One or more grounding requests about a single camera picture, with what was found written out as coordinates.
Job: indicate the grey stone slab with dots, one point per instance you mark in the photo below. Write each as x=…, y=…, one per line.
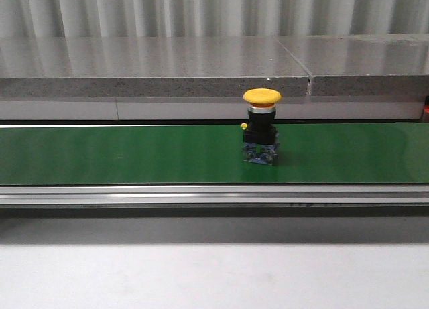
x=380, y=66
x=136, y=67

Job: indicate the grey stone slab right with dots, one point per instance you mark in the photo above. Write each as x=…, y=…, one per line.
x=380, y=66

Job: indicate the white panel under slabs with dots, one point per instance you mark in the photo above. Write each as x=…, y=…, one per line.
x=111, y=109

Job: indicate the push button switch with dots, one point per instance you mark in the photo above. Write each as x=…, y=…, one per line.
x=260, y=136

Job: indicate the aluminium conveyor side rail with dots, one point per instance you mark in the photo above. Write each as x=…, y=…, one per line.
x=217, y=200

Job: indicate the red object at right edge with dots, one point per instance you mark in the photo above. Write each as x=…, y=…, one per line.
x=425, y=111

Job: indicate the white corrugated curtain backdrop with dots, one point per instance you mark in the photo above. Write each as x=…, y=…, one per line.
x=173, y=18

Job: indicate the green conveyor belt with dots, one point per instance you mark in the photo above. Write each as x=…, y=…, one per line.
x=189, y=154

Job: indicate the grey stone slab left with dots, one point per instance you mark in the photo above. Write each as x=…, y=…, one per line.
x=136, y=67

